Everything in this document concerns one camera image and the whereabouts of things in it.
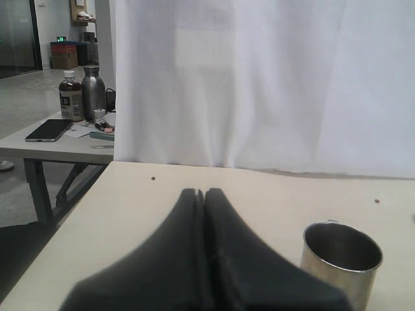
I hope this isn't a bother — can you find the white backdrop curtain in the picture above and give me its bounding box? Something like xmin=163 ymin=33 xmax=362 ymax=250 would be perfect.
xmin=112 ymin=1 xmax=414 ymax=178

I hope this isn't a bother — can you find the steel cup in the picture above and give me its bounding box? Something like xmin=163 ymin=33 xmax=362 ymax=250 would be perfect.
xmin=300 ymin=220 xmax=383 ymax=310

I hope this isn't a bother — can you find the small white cup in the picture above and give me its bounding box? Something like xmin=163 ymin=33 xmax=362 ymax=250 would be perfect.
xmin=93 ymin=109 xmax=106 ymax=121

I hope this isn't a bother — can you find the teal flat case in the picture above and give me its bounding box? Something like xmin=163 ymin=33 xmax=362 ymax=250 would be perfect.
xmin=89 ymin=132 xmax=115 ymax=141

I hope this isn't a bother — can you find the grey metal flask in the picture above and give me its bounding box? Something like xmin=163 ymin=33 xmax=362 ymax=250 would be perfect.
xmin=81 ymin=65 xmax=106 ymax=121

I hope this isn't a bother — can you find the grey side table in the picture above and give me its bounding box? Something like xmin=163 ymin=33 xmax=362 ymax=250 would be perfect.
xmin=1 ymin=120 xmax=114 ymax=225

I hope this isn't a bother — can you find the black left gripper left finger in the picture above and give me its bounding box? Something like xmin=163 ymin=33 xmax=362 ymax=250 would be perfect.
xmin=60 ymin=189 xmax=215 ymax=310

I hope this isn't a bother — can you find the white paper card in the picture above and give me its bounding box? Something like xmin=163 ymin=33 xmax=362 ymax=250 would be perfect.
xmin=64 ymin=125 xmax=91 ymax=139

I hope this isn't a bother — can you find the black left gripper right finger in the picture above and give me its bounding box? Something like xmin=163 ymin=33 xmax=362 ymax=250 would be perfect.
xmin=204 ymin=189 xmax=352 ymax=310

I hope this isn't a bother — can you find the cardboard box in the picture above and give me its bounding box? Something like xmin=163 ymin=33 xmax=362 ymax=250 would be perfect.
xmin=51 ymin=41 xmax=78 ymax=69

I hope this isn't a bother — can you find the brown drink bottle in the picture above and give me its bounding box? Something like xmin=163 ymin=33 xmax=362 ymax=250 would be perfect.
xmin=58 ymin=70 xmax=84 ymax=122

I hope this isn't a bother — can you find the black smartphone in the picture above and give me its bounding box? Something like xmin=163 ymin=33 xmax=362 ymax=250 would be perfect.
xmin=25 ymin=119 xmax=73 ymax=143

